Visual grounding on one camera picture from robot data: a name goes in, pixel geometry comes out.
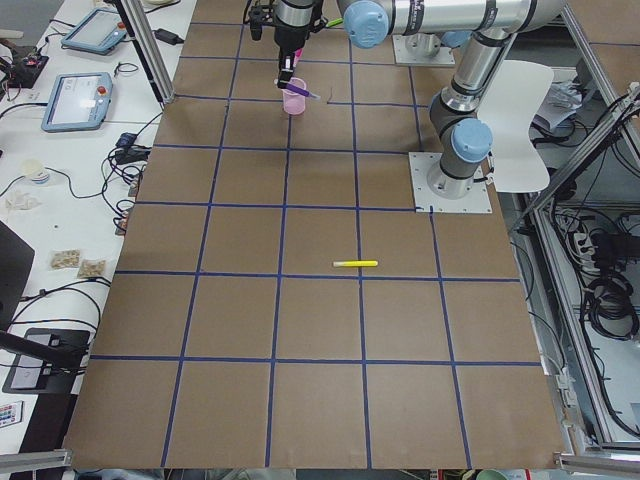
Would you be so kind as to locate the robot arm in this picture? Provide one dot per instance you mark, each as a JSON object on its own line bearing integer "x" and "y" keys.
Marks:
{"x": 492, "y": 26}

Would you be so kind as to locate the blue teach pendant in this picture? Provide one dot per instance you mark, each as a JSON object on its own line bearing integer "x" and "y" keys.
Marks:
{"x": 99, "y": 32}
{"x": 78, "y": 102}

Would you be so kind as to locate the green highlighter pen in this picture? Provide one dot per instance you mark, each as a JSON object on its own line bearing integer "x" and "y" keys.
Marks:
{"x": 334, "y": 23}

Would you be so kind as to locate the white chair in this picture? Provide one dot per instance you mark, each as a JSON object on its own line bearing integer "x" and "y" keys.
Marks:
{"x": 508, "y": 107}

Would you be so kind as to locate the blue teach pendant near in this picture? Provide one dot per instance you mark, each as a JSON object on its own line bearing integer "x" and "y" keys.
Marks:
{"x": 78, "y": 102}

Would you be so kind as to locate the pink highlighter pen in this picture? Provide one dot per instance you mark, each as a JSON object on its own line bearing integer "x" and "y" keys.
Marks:
{"x": 297, "y": 57}

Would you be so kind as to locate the black power adapter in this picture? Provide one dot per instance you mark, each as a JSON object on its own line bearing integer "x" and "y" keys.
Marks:
{"x": 168, "y": 37}

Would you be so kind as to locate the blue teach pendant far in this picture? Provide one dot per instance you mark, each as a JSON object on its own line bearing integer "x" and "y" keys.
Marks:
{"x": 99, "y": 32}

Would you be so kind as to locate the aluminium frame post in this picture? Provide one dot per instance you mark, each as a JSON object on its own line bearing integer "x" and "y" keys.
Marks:
{"x": 145, "y": 45}

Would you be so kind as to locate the white paper cup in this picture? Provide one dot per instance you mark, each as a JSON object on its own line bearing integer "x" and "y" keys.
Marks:
{"x": 35, "y": 171}

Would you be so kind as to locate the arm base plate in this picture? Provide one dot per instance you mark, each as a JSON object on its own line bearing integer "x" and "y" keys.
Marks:
{"x": 435, "y": 192}
{"x": 422, "y": 50}

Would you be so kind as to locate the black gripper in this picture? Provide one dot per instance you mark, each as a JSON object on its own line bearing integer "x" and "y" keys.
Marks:
{"x": 288, "y": 36}

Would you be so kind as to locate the yellow highlighter pen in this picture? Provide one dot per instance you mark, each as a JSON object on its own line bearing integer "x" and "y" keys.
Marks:
{"x": 355, "y": 264}

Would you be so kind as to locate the purple highlighter pen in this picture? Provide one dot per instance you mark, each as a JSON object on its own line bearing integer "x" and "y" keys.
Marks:
{"x": 302, "y": 91}

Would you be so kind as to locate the pink mesh cup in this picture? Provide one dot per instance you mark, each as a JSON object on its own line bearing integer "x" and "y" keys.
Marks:
{"x": 294, "y": 103}

